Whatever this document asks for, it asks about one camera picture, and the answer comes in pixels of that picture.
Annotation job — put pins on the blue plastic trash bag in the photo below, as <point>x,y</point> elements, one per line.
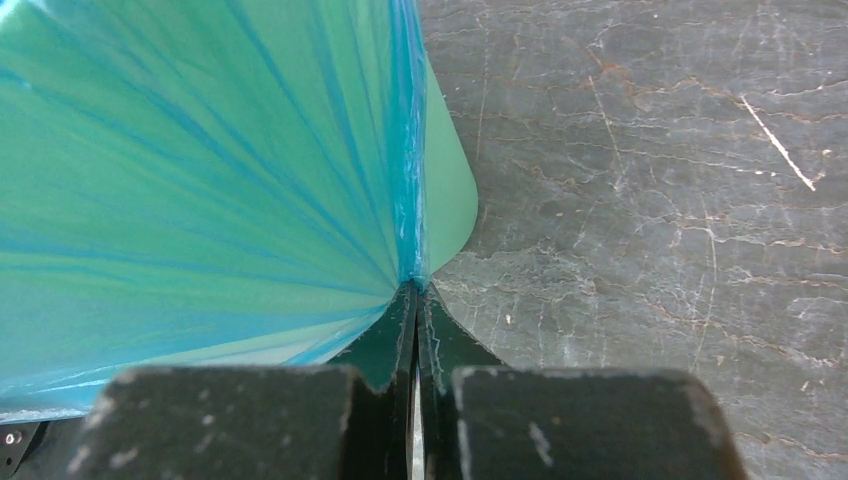
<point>199,199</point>

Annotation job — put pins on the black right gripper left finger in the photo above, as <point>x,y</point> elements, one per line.
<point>350,418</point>

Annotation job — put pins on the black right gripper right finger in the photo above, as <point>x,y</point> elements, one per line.
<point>483,419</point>

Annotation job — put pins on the green plastic trash bin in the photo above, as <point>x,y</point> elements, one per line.
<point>447,179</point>

